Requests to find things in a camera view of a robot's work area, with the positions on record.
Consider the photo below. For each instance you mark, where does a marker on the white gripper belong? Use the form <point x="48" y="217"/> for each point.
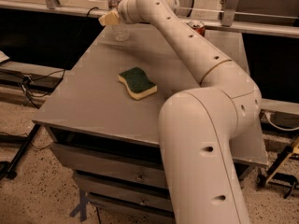
<point x="122" y="13"/>

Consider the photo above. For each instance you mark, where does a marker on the clear plastic water bottle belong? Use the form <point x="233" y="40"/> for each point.
<point x="120" y="31"/>

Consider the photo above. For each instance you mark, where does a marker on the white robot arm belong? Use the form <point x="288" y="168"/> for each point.
<point x="197" y="125"/>

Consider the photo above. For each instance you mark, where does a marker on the red coke can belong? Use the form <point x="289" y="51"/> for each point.
<point x="198" y="27"/>

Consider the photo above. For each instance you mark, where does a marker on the green and yellow sponge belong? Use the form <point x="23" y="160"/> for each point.
<point x="137" y="83"/>

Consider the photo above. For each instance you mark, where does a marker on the grey drawer cabinet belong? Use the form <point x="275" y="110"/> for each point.
<point x="91" y="109"/>

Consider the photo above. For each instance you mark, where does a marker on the top grey drawer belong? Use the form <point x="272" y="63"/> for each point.
<point x="94" y="162"/>

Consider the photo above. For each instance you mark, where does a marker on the grey drawer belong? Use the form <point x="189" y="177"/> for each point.
<point x="158" y="216"/>
<point x="131" y="193"/>
<point x="94" y="162"/>

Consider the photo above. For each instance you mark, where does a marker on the middle grey drawer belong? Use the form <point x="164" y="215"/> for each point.
<point x="131" y="193"/>

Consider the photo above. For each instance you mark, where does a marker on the black stand leg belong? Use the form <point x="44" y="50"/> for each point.
<point x="8" y="168"/>

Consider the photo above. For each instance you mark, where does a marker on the bottom grey drawer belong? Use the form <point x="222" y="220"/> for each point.
<point x="158" y="216"/>

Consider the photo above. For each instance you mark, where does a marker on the yellow black clamp stand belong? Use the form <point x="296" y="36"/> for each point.
<point x="289" y="181"/>

